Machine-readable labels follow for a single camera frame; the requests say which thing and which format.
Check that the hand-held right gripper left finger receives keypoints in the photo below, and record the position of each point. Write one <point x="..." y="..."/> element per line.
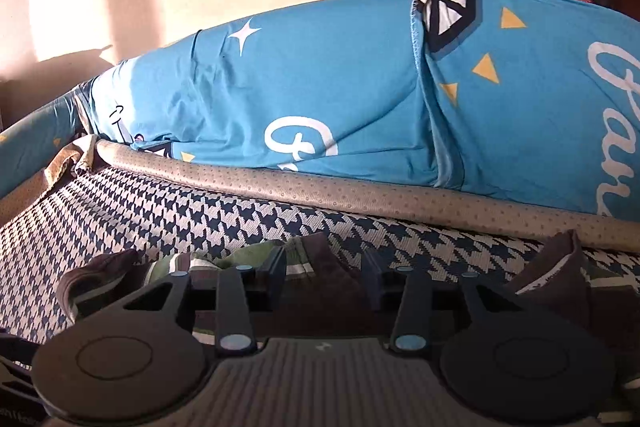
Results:
<point x="276" y="274"/>

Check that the houndstooth woven bed mat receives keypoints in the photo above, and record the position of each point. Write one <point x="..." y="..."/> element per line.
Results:
<point x="150" y="217"/>

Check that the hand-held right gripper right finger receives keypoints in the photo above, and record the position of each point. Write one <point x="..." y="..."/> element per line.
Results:
<point x="372" y="273"/>

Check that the green brown striped T-shirt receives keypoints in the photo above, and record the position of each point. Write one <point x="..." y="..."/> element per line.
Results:
<point x="330" y="292"/>

